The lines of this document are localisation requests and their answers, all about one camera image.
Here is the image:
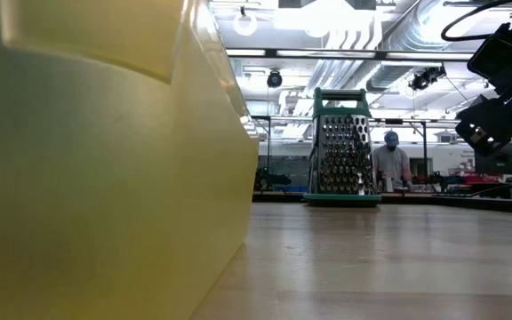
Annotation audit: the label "black hanging ceiling device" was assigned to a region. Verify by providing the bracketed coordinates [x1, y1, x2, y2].
[408, 65, 447, 92]
[267, 69, 284, 89]

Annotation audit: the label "black computer monitor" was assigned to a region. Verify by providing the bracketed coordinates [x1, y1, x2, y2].
[475, 141, 512, 177]

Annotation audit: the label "red storage boxes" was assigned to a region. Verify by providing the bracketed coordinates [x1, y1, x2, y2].
[449, 172, 504, 186]

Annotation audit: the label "person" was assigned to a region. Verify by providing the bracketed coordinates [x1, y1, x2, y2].
[372, 130, 413, 193]

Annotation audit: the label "black overhead beam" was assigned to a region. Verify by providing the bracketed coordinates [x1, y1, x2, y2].
[225, 47, 475, 62]

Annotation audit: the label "teal metal box grater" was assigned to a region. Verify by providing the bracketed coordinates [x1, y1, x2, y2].
[303, 87, 382, 208]

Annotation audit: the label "black and green machine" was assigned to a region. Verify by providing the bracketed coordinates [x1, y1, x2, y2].
[254, 167, 292, 191]

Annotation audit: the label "yellow plastic tray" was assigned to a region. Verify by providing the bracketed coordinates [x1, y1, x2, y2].
[0, 0, 260, 320]

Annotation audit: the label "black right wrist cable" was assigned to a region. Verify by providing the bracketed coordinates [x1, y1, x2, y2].
[440, 0, 512, 43]

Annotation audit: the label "silver ventilation duct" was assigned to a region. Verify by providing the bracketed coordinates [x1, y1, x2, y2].
[365, 0, 451, 92]

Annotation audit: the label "black vertical post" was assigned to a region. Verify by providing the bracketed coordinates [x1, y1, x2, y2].
[421, 120, 429, 179]

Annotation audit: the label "black aluminium table frame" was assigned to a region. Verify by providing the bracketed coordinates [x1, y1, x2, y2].
[252, 190, 512, 217]

